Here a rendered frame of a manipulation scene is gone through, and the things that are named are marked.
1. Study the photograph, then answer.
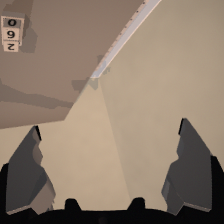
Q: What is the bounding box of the beige rectangular tray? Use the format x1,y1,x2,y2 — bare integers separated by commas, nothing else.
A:
1,11,25,46

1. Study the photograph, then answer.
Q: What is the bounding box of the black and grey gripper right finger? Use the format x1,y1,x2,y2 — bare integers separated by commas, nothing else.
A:
161,118,224,224

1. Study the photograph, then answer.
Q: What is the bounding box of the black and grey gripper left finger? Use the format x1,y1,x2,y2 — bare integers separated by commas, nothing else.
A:
0,125,56,224

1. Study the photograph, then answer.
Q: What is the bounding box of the beige number cube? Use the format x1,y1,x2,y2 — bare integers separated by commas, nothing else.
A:
3,18,21,40
3,39,19,52

